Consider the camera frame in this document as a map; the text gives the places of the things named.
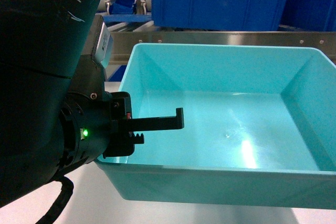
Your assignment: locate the large blue bin centre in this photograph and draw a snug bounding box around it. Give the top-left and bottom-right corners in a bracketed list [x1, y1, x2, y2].
[152, 0, 287, 31]

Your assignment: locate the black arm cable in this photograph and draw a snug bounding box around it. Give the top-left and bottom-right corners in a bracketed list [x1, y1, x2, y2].
[35, 175, 75, 224]

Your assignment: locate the teal plastic bin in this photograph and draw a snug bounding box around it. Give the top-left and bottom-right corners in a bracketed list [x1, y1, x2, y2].
[96, 44, 335, 209]

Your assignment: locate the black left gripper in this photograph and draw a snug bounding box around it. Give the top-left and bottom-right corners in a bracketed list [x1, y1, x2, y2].
[59, 55, 184, 175]

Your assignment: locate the large blue bin right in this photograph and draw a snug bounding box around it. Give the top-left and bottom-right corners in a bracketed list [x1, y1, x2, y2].
[280, 0, 335, 31]

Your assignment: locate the steel shelf front rail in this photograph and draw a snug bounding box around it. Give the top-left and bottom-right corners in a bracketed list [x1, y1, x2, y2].
[110, 31, 335, 65]

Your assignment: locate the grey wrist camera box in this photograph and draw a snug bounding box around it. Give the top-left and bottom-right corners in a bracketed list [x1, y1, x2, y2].
[92, 15, 113, 69]

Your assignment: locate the large blue bin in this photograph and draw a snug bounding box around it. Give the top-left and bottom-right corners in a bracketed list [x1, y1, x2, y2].
[152, 0, 287, 31]
[280, 0, 335, 31]

